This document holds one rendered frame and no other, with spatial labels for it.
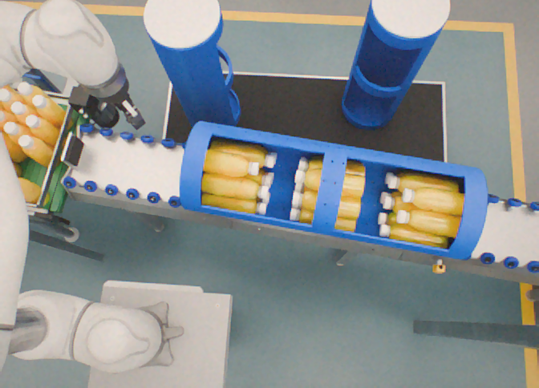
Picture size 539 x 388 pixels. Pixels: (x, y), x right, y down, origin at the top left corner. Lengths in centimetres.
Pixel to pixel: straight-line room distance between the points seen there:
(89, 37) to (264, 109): 185
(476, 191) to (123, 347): 102
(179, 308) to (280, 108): 144
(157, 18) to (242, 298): 143
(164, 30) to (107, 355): 112
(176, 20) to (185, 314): 103
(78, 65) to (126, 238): 190
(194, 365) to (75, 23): 101
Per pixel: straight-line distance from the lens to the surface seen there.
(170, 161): 176
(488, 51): 320
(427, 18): 191
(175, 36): 184
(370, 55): 248
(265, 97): 267
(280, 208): 162
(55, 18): 86
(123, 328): 128
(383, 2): 191
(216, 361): 150
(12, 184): 85
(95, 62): 90
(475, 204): 146
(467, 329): 195
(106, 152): 183
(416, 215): 150
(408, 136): 266
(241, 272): 257
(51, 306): 133
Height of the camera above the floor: 256
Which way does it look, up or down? 75 degrees down
